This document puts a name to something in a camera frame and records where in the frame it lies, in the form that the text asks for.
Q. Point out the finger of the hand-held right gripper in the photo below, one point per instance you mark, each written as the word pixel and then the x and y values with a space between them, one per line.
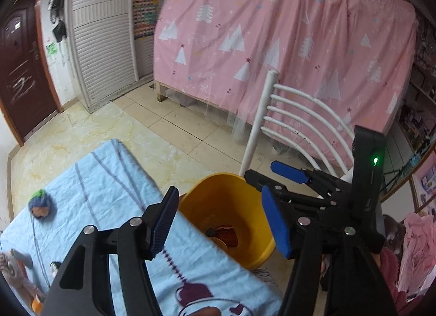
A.
pixel 288 172
pixel 259 179

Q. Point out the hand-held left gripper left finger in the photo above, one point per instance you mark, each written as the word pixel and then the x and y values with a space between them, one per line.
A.
pixel 162 225

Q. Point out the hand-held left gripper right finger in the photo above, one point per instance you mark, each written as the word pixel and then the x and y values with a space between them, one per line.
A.
pixel 276 224

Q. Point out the yellow plastic bucket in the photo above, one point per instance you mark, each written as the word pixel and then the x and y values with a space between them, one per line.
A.
pixel 238 200

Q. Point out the brown object in bucket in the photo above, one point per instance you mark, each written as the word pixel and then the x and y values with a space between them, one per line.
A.
pixel 224 234

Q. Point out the striped cloth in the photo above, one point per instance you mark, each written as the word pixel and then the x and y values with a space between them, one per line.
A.
pixel 264 277

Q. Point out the white metal chair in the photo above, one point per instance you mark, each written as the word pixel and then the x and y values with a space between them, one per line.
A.
pixel 262 108

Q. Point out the light blue striped blanket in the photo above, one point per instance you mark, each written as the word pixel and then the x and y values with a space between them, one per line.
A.
pixel 102 183

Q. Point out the pink clothes pile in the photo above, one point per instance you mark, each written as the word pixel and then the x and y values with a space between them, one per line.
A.
pixel 417 251

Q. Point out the blue green knitted ball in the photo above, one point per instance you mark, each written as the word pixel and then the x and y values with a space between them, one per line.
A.
pixel 40 205

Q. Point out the wooden bed leg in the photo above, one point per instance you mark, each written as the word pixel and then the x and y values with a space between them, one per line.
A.
pixel 160 91

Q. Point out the small orange object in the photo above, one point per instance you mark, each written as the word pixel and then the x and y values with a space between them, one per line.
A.
pixel 37 305

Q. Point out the pink tree-print curtain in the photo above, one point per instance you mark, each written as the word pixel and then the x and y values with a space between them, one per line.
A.
pixel 272 23

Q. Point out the white louvered wardrobe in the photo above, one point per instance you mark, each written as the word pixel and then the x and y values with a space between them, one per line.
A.
pixel 98 36

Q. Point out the dark red door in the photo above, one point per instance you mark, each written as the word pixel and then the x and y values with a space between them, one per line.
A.
pixel 24 64

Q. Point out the cluttered wall shelf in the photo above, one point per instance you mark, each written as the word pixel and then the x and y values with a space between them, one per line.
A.
pixel 420 98

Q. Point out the colourful chart wall poster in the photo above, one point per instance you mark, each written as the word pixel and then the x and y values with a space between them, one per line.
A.
pixel 145 13

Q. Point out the black bag on wall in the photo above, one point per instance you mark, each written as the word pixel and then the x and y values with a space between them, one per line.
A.
pixel 58 31

